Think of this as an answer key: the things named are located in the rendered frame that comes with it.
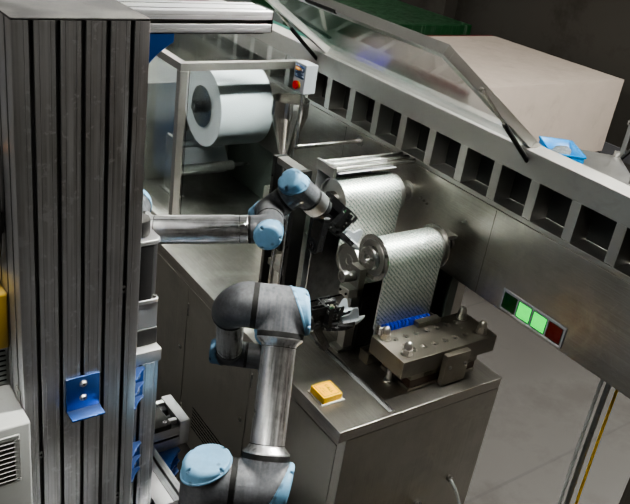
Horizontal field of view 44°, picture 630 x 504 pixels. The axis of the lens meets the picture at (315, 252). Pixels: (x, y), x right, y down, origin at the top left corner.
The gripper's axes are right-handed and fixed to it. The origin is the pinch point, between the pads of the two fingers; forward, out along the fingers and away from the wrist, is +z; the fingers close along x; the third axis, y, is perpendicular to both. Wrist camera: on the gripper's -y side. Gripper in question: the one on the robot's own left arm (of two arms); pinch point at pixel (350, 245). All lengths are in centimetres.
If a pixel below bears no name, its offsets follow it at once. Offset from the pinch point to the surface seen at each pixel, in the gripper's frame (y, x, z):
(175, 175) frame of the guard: -19, 98, 2
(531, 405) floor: 3, 28, 209
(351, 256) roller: -1.5, 12.9, 17.3
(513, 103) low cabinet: 206, 283, 345
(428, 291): 5.7, -4.2, 38.2
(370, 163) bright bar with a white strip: 26.4, 26.5, 10.4
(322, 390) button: -38.7, -14.0, 15.5
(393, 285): -0.5, -4.3, 22.2
